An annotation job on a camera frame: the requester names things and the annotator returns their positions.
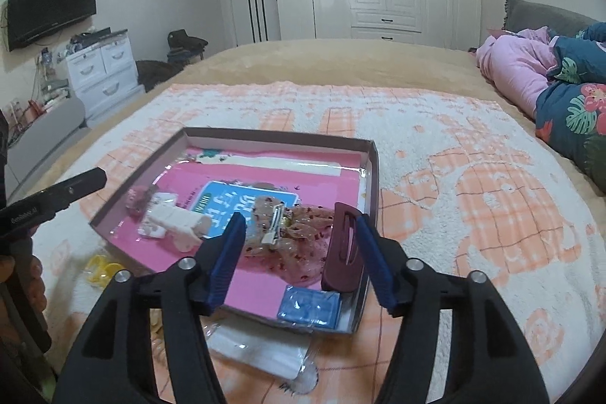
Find grey upholstered chair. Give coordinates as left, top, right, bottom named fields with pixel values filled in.
left=7, top=96, right=88, bottom=192

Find white hair claw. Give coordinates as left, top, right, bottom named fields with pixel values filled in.
left=141, top=203, right=211, bottom=253

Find pink pompom hair tie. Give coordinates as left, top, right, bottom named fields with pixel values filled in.
left=125, top=185, right=155, bottom=215

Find bed with tan cover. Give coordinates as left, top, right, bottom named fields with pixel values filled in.
left=7, top=37, right=606, bottom=404

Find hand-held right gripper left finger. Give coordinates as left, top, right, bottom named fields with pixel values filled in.
left=51, top=211, right=248, bottom=404

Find cluttered side table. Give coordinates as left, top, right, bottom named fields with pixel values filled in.
left=31, top=49, right=72, bottom=106

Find dark blue floral quilt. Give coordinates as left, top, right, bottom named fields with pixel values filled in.
left=535, top=23, right=606, bottom=184

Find shallow brown cardboard box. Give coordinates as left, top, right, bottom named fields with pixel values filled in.
left=89, top=127, right=381, bottom=335

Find small clear packet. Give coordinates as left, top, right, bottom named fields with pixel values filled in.
left=151, top=191, right=180, bottom=215

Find sheer dotted bow hair clip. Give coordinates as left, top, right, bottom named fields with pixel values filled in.
left=244, top=193, right=339, bottom=286

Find pink quilt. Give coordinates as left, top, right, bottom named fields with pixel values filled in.
left=476, top=27, right=564, bottom=121

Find person's left hand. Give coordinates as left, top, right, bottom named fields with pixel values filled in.
left=0, top=253, right=47, bottom=320

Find white drawer cabinet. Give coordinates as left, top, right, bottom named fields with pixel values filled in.
left=64, top=28, right=145, bottom=123

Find grey pillow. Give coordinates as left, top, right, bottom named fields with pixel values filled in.
left=502, top=0, right=606, bottom=38

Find small blue box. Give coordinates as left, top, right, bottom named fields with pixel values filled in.
left=276, top=285, right=342, bottom=330

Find white and orange fleece blanket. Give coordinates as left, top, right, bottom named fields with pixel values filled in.
left=28, top=82, right=606, bottom=404

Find black set-top box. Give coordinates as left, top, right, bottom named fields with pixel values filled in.
left=71, top=28, right=112, bottom=45

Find maroon hair clip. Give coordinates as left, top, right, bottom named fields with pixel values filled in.
left=321, top=201, right=367, bottom=293

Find white earring card packet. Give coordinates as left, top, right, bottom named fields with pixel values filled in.
left=206, top=321, right=319, bottom=395

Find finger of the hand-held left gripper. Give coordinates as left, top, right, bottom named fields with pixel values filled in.
left=35, top=167, right=108, bottom=215

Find black flat television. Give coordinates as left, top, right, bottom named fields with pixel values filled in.
left=6, top=0, right=98, bottom=52

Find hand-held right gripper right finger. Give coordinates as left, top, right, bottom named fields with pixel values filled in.
left=356, top=215, right=557, bottom=404

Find yellow bangles in clear bag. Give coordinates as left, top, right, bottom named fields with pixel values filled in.
left=85, top=255, right=126, bottom=289

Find pile of dark clothes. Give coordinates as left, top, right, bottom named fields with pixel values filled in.
left=136, top=29, right=209, bottom=92

